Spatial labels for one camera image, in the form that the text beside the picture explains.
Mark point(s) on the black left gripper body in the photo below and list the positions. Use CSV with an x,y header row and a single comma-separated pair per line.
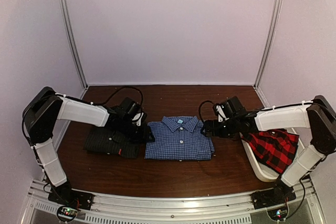
x,y
132,134

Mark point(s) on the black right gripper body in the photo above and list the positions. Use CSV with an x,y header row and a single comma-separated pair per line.
x,y
227,131

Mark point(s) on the dark shirt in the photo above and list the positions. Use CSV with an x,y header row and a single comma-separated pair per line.
x,y
103,140

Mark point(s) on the blue plaid long sleeve shirt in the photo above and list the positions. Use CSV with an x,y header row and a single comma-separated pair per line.
x,y
179,138

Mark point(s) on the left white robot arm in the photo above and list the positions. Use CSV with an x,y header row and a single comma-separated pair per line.
x,y
48,106

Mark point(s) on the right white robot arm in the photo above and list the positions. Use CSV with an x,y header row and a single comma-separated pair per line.
x,y
314,122

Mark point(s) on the red black plaid shirt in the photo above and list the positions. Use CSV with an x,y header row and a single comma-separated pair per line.
x,y
275,148

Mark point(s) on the white plastic bin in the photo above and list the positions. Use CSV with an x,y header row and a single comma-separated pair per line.
x,y
262,172

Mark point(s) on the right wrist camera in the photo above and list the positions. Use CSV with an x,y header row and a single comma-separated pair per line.
x,y
220,113

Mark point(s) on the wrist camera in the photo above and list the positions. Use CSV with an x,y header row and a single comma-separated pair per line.
x,y
139,118
220,113

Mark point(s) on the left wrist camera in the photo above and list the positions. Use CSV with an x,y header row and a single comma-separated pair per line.
x,y
139,118

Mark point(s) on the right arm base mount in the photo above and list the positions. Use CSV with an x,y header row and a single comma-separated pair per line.
x,y
275,201

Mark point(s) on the front aluminium rail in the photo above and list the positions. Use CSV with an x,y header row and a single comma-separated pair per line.
x,y
232,208

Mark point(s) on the right aluminium frame post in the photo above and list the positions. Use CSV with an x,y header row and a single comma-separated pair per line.
x,y
269,41

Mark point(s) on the aluminium frame post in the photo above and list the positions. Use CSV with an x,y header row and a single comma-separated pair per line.
x,y
269,41
72,43

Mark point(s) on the left aluminium frame post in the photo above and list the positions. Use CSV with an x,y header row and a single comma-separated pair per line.
x,y
72,43

